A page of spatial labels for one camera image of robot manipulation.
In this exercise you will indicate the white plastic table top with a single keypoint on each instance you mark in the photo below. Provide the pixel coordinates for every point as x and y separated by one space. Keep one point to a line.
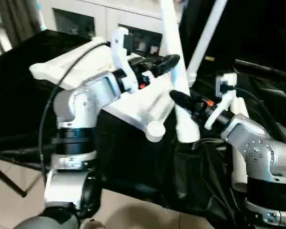
143 105

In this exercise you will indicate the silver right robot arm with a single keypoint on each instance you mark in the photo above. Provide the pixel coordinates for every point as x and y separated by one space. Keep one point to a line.
257 148

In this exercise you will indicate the long dark metal rod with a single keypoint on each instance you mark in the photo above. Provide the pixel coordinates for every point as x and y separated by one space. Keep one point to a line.
264 68

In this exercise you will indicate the black table mat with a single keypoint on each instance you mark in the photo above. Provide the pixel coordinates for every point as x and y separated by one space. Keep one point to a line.
145 167

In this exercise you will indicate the white cabinet with glass doors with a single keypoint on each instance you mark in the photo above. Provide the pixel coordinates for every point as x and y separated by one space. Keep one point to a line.
85 14

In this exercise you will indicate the grey curtain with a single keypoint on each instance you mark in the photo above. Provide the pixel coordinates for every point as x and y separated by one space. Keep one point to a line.
14 21

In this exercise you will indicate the black work table leg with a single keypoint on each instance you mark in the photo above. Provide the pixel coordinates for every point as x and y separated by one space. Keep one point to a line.
9 179

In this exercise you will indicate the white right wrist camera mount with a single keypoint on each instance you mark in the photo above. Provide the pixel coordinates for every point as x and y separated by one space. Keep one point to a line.
225 90

